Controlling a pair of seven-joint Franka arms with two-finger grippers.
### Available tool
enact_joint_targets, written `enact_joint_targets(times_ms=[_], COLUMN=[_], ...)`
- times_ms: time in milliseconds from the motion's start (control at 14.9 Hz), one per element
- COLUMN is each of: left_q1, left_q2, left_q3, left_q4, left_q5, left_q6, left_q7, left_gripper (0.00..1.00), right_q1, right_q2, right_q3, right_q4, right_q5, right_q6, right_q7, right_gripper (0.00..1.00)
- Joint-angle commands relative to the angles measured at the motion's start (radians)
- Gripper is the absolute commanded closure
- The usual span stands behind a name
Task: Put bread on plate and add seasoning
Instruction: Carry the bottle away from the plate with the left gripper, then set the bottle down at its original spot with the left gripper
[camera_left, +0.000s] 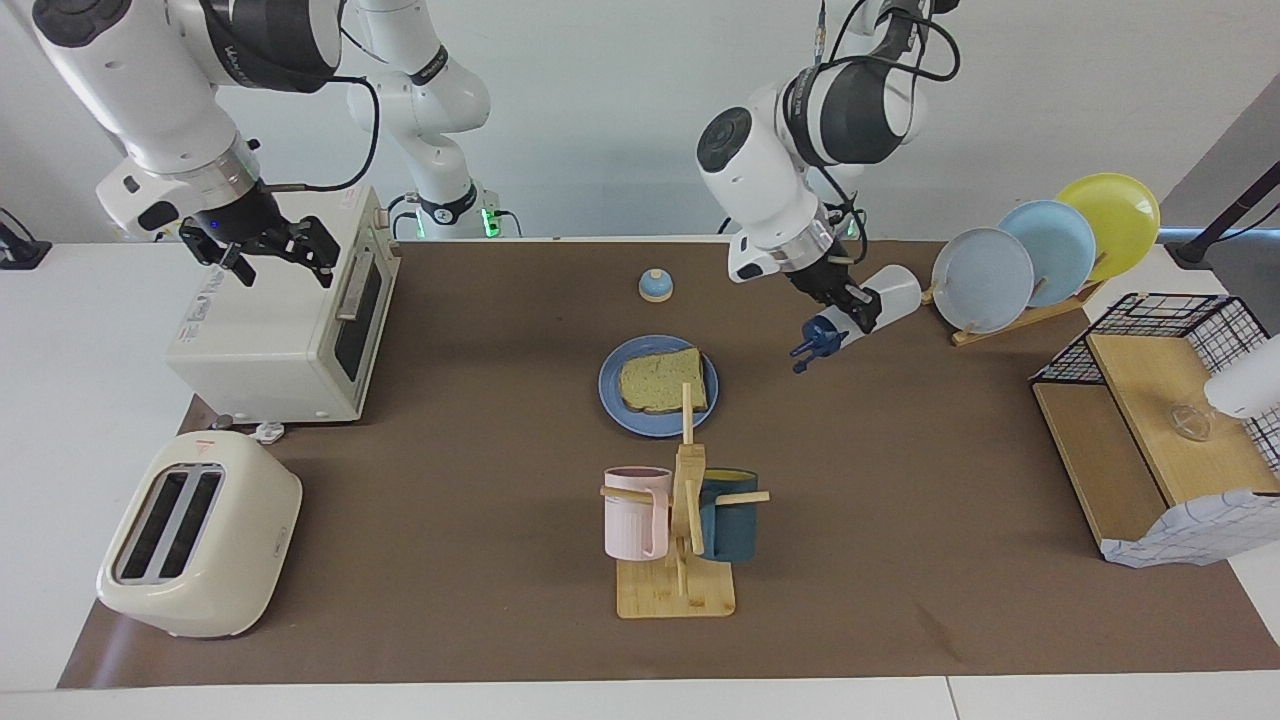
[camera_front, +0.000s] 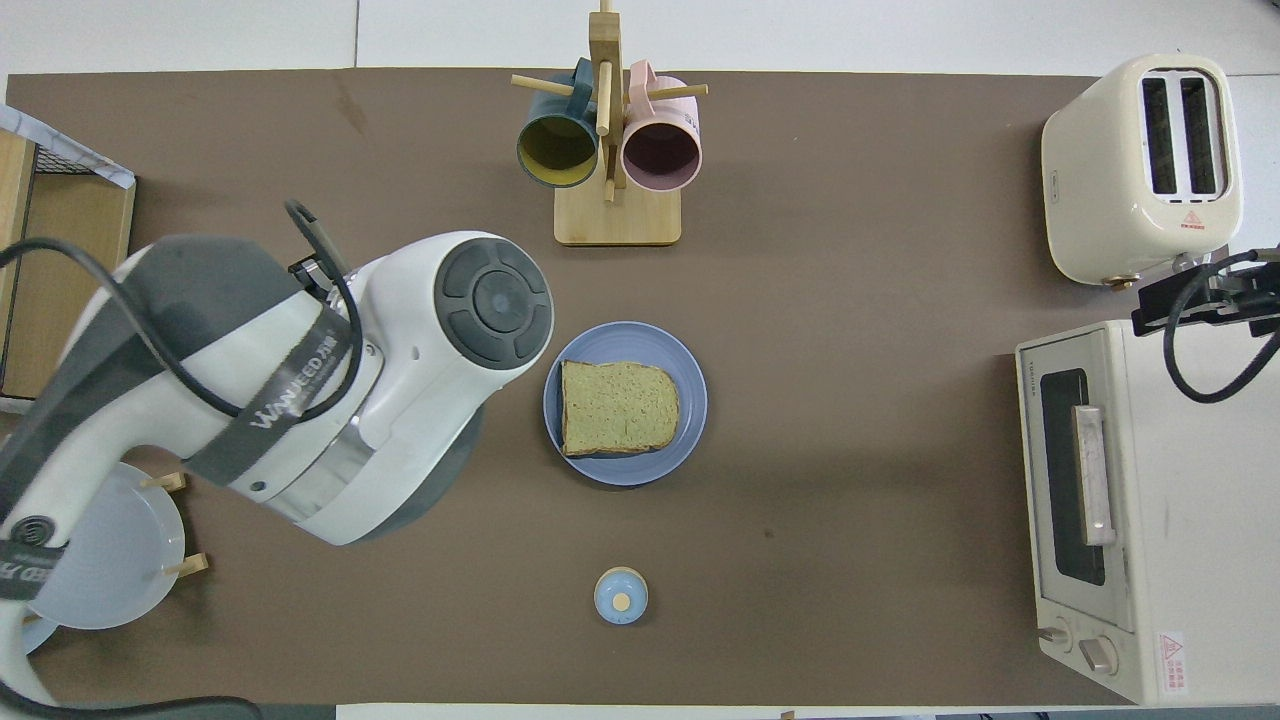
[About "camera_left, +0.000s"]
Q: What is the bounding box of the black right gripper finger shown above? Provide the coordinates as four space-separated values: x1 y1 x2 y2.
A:
180 236 257 289
290 215 342 289

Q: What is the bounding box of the white bottle with navy cap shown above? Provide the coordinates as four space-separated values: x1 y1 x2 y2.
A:
789 264 922 374

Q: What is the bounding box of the toasted bread slice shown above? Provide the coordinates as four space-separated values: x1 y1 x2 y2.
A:
618 346 709 416

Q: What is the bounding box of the pale grey plate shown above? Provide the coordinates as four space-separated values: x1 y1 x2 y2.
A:
931 228 1036 335

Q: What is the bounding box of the wooden plate rack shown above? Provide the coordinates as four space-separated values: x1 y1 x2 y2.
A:
918 275 1106 347

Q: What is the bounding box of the light blue plate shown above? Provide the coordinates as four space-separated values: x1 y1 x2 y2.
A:
997 201 1098 308

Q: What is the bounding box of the blue round plate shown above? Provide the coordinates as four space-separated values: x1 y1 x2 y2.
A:
598 334 720 439

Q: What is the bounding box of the yellow plate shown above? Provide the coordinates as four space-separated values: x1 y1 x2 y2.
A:
1056 173 1162 283

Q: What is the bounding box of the white toaster oven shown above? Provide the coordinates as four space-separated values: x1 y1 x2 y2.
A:
165 184 402 425

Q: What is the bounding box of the black stand base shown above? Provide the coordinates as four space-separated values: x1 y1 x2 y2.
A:
0 207 53 271

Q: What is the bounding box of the teal mug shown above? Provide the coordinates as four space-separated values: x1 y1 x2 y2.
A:
697 468 761 563

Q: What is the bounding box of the pink ribbed mug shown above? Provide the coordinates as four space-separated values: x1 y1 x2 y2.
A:
603 466 673 562

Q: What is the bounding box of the cream two-slot toaster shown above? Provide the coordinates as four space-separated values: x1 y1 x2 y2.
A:
96 430 303 639

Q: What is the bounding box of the wooden mug rack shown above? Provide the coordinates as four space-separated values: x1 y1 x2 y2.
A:
600 382 771 620

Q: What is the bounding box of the brown table mat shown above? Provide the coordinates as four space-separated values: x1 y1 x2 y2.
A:
57 238 1280 691

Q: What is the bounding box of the black pole stand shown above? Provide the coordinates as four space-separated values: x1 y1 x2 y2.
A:
1163 160 1280 269

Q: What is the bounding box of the clear glass cup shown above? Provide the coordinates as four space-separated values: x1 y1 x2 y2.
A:
1170 400 1216 443

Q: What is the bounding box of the white cylindrical object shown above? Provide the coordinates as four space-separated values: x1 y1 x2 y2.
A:
1203 335 1280 421

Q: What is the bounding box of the white checkered cloth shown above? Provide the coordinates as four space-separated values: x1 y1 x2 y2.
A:
1100 488 1280 569

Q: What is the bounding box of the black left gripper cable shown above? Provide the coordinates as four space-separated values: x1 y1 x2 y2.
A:
810 0 963 266

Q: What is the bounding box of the wooden shelf with wire basket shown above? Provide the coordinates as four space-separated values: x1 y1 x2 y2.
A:
1030 292 1280 561

